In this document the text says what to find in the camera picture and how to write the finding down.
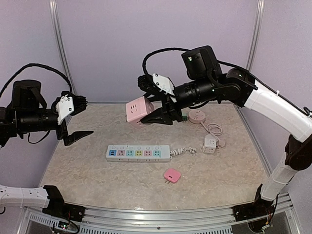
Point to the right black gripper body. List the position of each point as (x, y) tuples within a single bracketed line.
[(167, 102)]

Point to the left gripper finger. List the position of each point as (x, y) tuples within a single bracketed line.
[(75, 136), (79, 103)]

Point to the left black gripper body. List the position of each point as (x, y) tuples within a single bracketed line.
[(62, 133)]

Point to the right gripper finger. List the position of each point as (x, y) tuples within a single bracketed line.
[(146, 84), (157, 116)]

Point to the green plug adapter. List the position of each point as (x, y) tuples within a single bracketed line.
[(185, 116)]

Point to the pink cube socket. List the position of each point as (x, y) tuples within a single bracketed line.
[(138, 109)]

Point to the white multicolour power strip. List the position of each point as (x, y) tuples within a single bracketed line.
[(138, 153)]

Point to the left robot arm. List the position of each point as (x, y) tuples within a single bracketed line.
[(28, 113)]

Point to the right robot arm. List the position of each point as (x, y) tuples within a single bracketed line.
[(240, 87)]

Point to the pink flat plug adapter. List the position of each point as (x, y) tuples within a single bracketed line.
[(171, 175)]

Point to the pink round socket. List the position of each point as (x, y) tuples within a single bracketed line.
[(196, 116)]

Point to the white cube socket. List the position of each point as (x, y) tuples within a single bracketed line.
[(210, 144)]

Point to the small circuit board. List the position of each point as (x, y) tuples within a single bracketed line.
[(63, 225)]

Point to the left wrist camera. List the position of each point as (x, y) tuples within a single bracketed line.
[(64, 108)]

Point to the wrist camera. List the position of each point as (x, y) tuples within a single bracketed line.
[(165, 85), (64, 108)]

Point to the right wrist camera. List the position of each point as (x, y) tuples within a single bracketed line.
[(165, 85)]

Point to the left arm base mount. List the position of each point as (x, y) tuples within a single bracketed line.
[(66, 211)]

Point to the left aluminium frame post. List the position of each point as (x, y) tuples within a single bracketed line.
[(59, 41)]

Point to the aluminium frame post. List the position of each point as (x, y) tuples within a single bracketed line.
[(59, 41), (256, 33)]

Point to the aluminium front rail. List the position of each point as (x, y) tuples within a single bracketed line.
[(217, 220)]

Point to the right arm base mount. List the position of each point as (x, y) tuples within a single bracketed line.
[(250, 211)]

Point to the right aluminium frame post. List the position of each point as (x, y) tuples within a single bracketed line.
[(256, 33)]

